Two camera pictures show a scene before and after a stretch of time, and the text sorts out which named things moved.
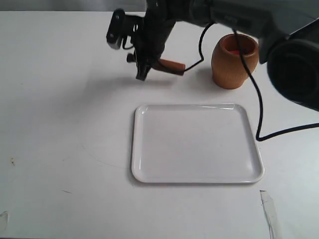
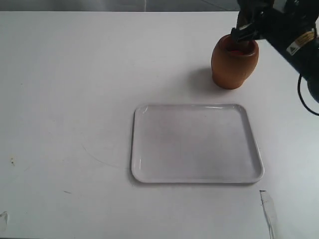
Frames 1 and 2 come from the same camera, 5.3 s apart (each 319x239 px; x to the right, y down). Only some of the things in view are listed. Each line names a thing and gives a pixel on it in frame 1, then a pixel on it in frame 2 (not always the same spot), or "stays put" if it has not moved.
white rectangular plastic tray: (201, 143) stays put
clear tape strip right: (269, 209) stays put
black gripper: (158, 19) → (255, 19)
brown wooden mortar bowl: (228, 68) stays put
